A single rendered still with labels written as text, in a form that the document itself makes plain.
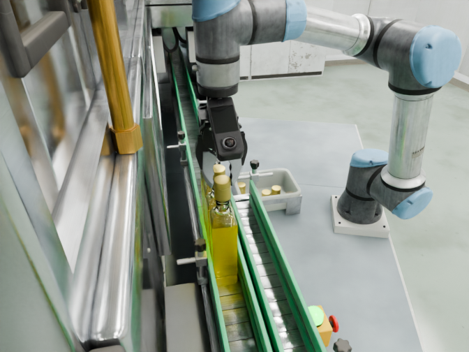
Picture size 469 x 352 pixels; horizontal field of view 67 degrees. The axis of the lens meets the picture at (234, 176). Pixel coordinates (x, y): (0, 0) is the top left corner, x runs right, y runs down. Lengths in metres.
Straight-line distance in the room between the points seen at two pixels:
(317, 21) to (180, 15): 1.02
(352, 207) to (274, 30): 0.76
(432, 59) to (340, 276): 0.63
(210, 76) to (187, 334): 0.53
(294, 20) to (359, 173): 0.65
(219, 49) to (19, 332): 0.48
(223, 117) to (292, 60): 4.38
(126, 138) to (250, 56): 4.48
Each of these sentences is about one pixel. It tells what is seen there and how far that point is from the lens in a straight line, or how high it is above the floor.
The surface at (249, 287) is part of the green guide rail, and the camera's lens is 0.78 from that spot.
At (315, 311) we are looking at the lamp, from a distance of 0.90.
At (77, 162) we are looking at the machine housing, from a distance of 0.29.
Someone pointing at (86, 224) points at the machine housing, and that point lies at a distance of 0.24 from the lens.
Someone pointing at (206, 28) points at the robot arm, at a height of 1.46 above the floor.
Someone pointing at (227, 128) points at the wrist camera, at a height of 1.31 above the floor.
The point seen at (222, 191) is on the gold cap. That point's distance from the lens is 0.71.
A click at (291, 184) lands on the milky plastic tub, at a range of 1.32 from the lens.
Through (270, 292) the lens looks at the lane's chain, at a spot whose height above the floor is 0.88.
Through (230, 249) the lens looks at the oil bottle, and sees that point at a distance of 0.80.
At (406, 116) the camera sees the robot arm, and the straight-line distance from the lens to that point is 0.95.
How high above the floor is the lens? 1.57
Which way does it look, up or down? 34 degrees down
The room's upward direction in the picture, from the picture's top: straight up
